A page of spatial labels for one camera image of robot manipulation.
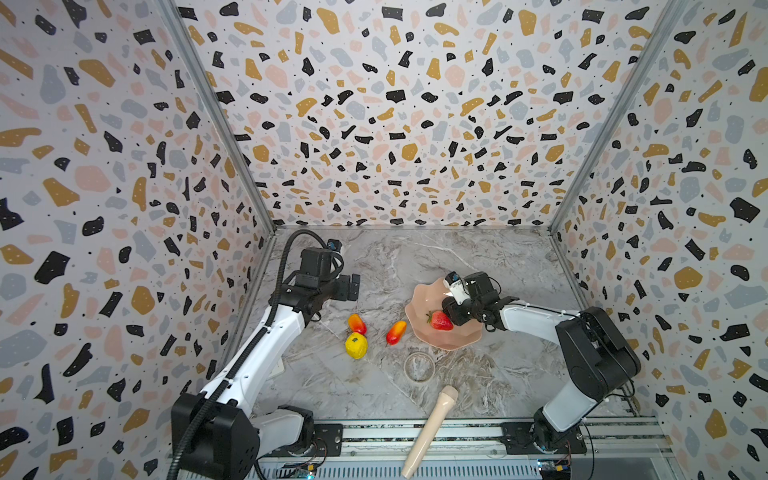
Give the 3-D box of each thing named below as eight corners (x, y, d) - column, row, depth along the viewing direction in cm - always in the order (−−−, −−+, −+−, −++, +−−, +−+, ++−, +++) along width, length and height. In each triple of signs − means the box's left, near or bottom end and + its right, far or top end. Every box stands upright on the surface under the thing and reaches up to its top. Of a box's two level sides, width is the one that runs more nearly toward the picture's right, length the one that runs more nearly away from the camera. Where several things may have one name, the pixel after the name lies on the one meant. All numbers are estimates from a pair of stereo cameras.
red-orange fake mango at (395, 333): (384, 341, 93) (384, 335, 90) (398, 323, 97) (398, 317, 94) (394, 347, 92) (394, 342, 89) (408, 329, 96) (408, 323, 93)
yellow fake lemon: (346, 359, 89) (344, 351, 85) (349, 340, 93) (346, 332, 89) (367, 359, 89) (365, 352, 85) (369, 341, 93) (367, 332, 89)
